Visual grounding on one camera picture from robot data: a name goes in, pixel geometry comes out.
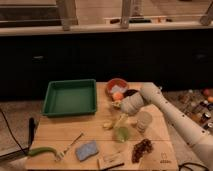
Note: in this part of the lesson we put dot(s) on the yellow banana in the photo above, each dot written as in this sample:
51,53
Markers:
108,125

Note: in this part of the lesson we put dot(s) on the green cup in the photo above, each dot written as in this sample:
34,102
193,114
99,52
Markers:
122,134

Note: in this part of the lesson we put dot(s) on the orange bowl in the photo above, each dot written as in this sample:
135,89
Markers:
116,85

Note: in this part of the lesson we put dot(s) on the white paper cup stack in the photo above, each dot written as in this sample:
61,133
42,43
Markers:
144,119

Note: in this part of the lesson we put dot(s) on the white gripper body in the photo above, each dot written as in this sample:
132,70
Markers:
132,104

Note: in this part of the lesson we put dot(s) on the blue sponge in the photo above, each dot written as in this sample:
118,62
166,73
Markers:
86,150

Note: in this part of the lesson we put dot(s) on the wooden cutting board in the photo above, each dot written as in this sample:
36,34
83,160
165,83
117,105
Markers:
59,132

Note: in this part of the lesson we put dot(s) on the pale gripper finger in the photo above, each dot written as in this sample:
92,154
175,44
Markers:
122,119
116,104

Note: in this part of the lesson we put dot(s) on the orange fruit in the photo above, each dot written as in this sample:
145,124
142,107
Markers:
117,96

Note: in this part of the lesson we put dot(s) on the green plastic tray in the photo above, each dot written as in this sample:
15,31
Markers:
70,98

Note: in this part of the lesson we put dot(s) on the dark bowl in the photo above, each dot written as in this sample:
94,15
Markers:
130,92

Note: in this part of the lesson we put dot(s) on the silver fork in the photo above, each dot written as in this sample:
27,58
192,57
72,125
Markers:
62,154

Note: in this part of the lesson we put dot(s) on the brown dried fruit bunch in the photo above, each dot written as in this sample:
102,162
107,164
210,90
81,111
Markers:
145,146

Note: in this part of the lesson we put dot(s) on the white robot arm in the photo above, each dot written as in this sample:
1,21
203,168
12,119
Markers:
199,139

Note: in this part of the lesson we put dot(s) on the small wooden block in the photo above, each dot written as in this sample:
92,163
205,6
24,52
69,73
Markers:
110,161

